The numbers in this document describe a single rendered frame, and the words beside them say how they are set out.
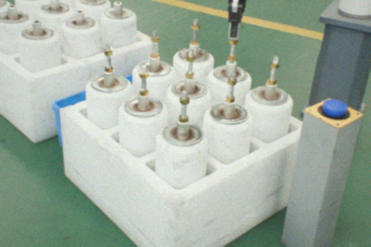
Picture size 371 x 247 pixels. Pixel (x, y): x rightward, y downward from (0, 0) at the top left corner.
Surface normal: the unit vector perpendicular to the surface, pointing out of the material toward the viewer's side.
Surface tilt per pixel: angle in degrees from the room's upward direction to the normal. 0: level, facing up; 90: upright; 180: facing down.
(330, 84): 90
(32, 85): 90
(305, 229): 90
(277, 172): 90
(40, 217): 0
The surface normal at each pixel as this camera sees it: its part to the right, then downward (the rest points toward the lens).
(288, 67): 0.05, -0.86
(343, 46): -0.47, 0.43
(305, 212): -0.76, 0.30
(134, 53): 0.67, 0.41
